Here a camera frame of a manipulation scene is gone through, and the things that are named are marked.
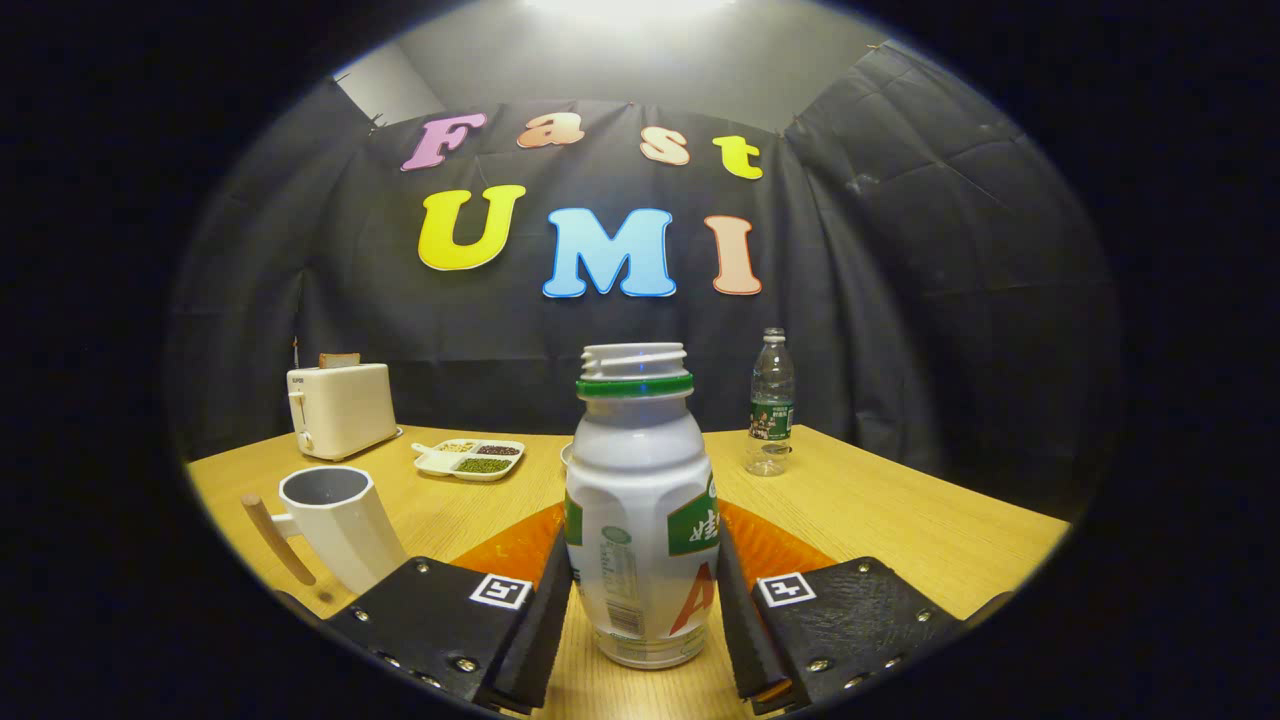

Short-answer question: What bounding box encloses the clear plastic water bottle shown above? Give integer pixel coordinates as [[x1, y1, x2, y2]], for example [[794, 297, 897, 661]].
[[745, 328, 797, 477]]

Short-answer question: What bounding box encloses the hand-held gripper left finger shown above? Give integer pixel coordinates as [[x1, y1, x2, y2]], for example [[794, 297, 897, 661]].
[[325, 503, 574, 716]]

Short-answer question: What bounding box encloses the wooden table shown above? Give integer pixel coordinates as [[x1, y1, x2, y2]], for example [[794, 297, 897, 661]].
[[188, 425, 1071, 720]]

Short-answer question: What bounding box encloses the white divided dish of beans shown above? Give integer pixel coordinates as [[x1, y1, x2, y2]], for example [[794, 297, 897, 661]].
[[412, 438, 526, 483]]

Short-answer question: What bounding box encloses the black backdrop cloth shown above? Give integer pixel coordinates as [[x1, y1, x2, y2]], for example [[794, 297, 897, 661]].
[[165, 40, 1121, 521]]

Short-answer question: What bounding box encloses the white cup with wooden handle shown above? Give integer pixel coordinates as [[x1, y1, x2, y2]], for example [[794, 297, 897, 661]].
[[240, 465, 409, 597]]

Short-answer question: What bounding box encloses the cream toaster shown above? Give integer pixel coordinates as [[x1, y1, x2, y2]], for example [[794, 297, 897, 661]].
[[287, 362, 402, 462]]

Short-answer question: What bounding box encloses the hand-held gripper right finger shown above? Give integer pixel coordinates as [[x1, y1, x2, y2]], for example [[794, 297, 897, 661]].
[[714, 500, 967, 716]]

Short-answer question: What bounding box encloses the white juice bottle green label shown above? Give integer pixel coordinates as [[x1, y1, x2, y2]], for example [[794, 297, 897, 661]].
[[563, 343, 721, 670]]

